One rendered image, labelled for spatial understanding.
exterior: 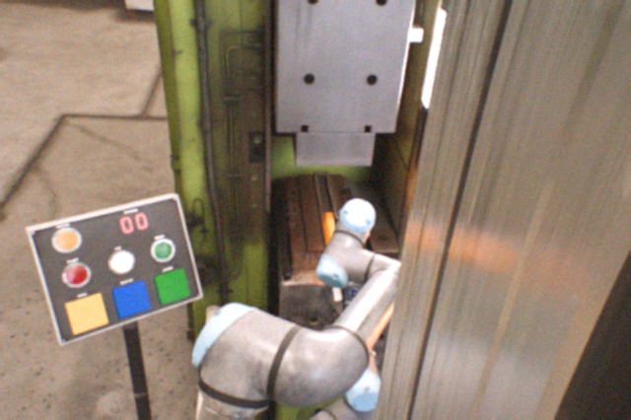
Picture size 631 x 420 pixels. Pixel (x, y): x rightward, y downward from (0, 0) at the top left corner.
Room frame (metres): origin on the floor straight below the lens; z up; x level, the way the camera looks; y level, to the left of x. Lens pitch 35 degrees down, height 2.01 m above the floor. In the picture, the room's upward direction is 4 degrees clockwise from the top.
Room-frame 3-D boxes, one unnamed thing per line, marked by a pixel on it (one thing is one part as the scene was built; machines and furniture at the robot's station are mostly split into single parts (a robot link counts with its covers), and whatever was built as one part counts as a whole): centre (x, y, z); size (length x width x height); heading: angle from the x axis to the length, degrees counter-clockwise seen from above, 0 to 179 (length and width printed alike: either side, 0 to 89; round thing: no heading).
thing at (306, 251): (1.50, -0.01, 0.96); 0.42 x 0.20 x 0.09; 7
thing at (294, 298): (1.51, -0.07, 0.69); 0.56 x 0.38 x 0.45; 7
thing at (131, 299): (1.03, 0.44, 1.01); 0.07 x 0.05 x 0.07; 122
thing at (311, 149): (1.50, -0.01, 1.32); 0.42 x 0.20 x 0.10; 7
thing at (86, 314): (0.97, 0.52, 1.01); 0.07 x 0.05 x 0.07; 122
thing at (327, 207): (1.50, -0.04, 0.99); 0.42 x 0.05 x 0.01; 7
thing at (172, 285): (1.08, 0.35, 1.01); 0.07 x 0.05 x 0.07; 122
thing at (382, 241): (1.37, -0.21, 0.95); 0.12 x 0.08 x 0.06; 7
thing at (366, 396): (0.83, -0.12, 1.00); 0.11 x 0.08 x 0.09; 7
